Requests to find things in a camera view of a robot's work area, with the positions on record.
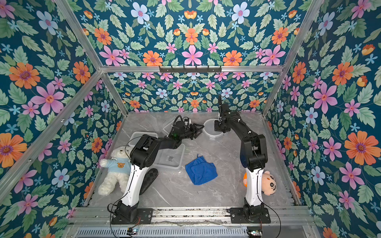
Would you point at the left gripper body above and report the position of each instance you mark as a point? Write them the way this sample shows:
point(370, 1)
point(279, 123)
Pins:
point(189, 133)

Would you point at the black wall hook rail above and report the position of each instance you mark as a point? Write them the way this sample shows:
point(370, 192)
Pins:
point(190, 69)

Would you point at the round clear lunch box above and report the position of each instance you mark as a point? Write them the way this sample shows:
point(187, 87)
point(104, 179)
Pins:
point(210, 131)

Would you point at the white teddy bear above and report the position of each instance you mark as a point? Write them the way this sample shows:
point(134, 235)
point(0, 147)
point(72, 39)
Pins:
point(118, 170)

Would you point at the rectangular clear lunch box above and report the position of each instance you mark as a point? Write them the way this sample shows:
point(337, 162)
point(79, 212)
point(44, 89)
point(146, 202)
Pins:
point(136, 136)

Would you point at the blue cleaning cloth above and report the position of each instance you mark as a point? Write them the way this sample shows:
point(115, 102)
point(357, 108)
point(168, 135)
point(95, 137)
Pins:
point(200, 171)

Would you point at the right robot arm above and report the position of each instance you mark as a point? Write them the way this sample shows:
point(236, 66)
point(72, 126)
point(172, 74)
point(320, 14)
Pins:
point(253, 157)

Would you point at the square clear lunch box lid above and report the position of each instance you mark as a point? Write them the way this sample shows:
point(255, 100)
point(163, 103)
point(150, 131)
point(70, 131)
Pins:
point(168, 126)

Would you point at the orange pink plush doll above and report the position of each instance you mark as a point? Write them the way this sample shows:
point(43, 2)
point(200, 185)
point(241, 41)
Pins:
point(268, 183)

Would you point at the aluminium front rail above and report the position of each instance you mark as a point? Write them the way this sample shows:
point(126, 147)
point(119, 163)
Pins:
point(278, 215)

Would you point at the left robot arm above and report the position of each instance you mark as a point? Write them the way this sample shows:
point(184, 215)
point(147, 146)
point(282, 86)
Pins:
point(143, 155)

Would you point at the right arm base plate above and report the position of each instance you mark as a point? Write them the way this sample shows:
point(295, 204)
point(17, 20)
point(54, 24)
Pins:
point(241, 216)

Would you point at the square clear lunch box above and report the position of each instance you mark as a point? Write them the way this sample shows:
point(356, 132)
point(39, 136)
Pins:
point(170, 158)

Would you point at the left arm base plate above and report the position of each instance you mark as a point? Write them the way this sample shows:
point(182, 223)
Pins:
point(132, 216)

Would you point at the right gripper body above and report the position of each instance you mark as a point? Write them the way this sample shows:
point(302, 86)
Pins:
point(223, 121)

